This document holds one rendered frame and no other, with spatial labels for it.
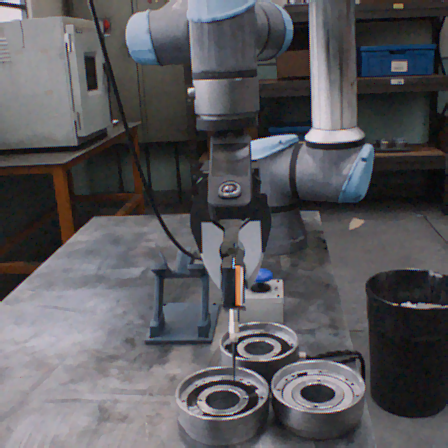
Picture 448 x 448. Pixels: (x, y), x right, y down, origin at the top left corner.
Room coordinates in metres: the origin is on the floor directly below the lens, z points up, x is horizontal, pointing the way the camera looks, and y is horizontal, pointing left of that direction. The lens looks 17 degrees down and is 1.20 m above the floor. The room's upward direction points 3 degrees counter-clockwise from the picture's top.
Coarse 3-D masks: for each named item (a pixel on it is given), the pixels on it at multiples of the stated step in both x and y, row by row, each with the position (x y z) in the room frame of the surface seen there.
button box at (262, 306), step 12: (252, 288) 0.80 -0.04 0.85; (264, 288) 0.80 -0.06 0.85; (276, 288) 0.81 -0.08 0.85; (252, 300) 0.78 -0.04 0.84; (264, 300) 0.77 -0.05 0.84; (276, 300) 0.77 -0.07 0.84; (240, 312) 0.78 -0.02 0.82; (252, 312) 0.78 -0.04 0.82; (264, 312) 0.77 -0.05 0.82; (276, 312) 0.77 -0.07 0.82; (240, 324) 0.78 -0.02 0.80
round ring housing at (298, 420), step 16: (288, 368) 0.58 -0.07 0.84; (304, 368) 0.59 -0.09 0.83; (320, 368) 0.59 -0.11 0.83; (336, 368) 0.58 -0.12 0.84; (272, 384) 0.55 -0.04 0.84; (304, 384) 0.56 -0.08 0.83; (320, 384) 0.56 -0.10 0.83; (336, 384) 0.56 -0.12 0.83; (352, 384) 0.56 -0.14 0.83; (272, 400) 0.54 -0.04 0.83; (304, 400) 0.53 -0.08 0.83; (320, 400) 0.56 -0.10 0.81; (336, 400) 0.53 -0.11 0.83; (288, 416) 0.51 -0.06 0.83; (304, 416) 0.50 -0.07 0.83; (320, 416) 0.49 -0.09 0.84; (336, 416) 0.49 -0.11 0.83; (352, 416) 0.50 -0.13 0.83; (304, 432) 0.50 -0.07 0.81; (320, 432) 0.49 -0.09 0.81; (336, 432) 0.50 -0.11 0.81
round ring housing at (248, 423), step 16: (208, 368) 0.59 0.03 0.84; (224, 368) 0.59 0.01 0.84; (240, 368) 0.59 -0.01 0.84; (192, 384) 0.57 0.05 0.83; (256, 384) 0.57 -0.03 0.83; (176, 400) 0.53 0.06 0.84; (208, 400) 0.55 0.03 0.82; (224, 400) 0.56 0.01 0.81; (240, 400) 0.54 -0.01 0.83; (192, 416) 0.50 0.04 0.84; (208, 416) 0.49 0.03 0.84; (240, 416) 0.49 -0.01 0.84; (256, 416) 0.50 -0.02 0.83; (192, 432) 0.50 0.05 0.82; (208, 432) 0.49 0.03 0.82; (224, 432) 0.49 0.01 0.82; (240, 432) 0.49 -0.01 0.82; (256, 432) 0.51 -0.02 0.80
